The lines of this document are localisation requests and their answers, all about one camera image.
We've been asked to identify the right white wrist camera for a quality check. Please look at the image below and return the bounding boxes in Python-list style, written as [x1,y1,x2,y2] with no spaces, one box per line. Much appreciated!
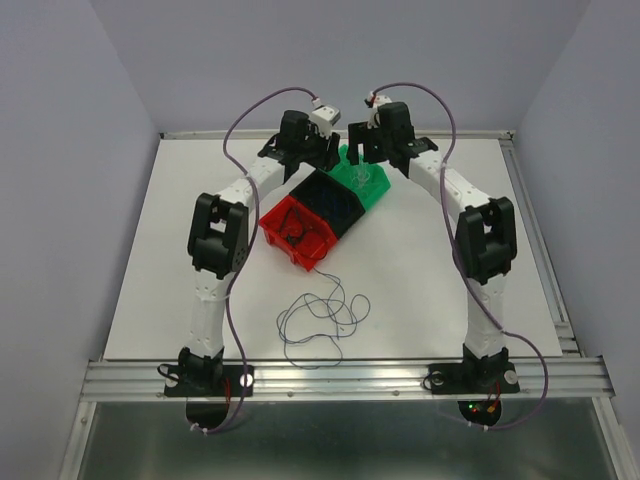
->
[365,92,392,130]

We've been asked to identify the red plastic bin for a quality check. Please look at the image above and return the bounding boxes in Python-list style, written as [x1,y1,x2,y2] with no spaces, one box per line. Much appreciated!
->
[259,195,338,272]

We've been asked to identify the front aluminium rail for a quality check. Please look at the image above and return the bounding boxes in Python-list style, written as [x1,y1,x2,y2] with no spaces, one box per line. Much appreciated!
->
[80,357,615,402]

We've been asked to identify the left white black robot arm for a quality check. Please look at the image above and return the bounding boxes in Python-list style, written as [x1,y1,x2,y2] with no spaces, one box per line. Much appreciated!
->
[166,102,340,397]

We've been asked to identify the thin white wire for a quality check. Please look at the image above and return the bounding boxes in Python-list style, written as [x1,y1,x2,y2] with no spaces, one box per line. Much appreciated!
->
[347,154,376,196]

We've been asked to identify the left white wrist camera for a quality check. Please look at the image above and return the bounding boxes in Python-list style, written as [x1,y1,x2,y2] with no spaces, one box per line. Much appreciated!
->
[308,97,341,140]

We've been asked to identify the right side aluminium rail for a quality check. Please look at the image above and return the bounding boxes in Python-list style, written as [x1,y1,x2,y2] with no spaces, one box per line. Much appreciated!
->
[499,139,584,357]

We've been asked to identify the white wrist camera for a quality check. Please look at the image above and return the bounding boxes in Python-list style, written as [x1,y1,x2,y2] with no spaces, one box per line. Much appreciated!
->
[308,97,341,140]
[365,92,392,130]

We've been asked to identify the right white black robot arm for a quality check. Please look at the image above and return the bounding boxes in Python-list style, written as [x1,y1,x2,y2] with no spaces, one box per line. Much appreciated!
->
[347,95,519,395]

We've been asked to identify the black plastic bin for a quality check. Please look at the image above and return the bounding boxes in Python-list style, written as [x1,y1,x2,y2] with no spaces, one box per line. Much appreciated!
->
[290,170,365,239]

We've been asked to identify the back aluminium rail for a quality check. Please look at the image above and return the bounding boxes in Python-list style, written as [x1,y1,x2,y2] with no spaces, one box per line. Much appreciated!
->
[159,129,516,141]

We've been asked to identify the aluminium rail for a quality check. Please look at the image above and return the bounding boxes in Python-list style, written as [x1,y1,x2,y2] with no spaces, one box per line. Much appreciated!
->
[80,357,615,402]
[499,139,584,357]
[159,129,516,141]

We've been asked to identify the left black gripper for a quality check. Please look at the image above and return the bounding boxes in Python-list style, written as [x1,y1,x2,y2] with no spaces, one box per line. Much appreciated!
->
[296,120,341,172]

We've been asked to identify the green plastic bin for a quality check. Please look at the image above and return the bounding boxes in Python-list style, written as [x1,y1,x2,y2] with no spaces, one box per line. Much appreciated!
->
[329,145,391,211]

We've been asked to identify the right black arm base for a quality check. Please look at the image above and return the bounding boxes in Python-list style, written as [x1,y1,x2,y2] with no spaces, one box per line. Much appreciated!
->
[422,362,520,428]

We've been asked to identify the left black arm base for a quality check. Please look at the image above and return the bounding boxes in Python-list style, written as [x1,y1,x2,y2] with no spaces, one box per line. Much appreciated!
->
[157,361,255,435]

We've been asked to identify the thin blue wire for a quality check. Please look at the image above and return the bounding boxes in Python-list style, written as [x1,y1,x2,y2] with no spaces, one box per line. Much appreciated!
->
[312,184,354,221]
[276,272,372,370]

